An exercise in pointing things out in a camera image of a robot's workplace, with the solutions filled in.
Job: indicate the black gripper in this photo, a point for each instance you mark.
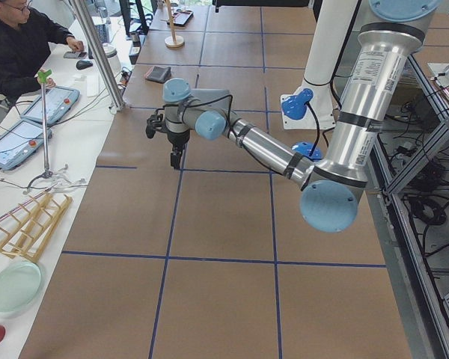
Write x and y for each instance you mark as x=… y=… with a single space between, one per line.
x=177 y=139

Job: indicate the grey laptop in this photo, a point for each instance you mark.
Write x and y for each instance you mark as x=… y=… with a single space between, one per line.
x=217 y=98

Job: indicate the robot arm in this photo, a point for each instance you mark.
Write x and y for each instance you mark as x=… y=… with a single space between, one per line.
x=332 y=187

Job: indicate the folded grey cloth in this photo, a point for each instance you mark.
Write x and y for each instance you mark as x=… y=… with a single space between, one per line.
x=158 y=74

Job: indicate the wooden stand with round base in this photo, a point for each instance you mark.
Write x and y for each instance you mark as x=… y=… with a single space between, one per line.
x=173 y=41

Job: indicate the blue desk lamp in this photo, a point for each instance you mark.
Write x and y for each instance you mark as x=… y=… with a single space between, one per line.
x=298 y=114

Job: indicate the far teach pendant tablet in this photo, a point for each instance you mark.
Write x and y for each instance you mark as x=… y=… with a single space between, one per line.
x=58 y=100

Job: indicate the teach pendant tablet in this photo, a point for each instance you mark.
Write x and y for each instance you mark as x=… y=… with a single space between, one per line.
x=20 y=142
x=58 y=100

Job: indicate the black computer mouse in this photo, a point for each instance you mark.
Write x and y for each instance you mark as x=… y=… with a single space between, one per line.
x=83 y=64

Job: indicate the smartphone on desk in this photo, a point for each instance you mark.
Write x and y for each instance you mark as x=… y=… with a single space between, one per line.
x=75 y=55

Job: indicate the metal stand with green clip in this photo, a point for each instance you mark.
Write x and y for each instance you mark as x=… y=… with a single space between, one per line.
x=59 y=179

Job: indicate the near teach pendant tablet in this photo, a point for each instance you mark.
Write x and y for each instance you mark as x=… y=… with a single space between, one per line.
x=20 y=142

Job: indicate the wooden rack at table edge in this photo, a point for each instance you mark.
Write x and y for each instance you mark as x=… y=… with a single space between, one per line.
x=26 y=230

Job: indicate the seated person in black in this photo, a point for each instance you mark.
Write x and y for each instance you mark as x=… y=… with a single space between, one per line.
x=25 y=35

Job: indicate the green tape roll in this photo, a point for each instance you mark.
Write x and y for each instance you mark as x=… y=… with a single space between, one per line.
x=20 y=284

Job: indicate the grey metal camera post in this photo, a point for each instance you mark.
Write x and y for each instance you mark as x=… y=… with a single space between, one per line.
x=81 y=13

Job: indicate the black frame at table edge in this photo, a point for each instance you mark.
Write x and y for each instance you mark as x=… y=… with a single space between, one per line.
x=181 y=18

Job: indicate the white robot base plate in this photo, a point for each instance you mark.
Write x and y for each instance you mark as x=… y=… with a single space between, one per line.
x=324 y=108

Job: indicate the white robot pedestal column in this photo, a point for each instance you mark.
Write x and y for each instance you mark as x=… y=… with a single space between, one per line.
x=334 y=20

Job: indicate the aluminium frame rack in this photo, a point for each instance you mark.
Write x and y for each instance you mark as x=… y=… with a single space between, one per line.
x=410 y=169

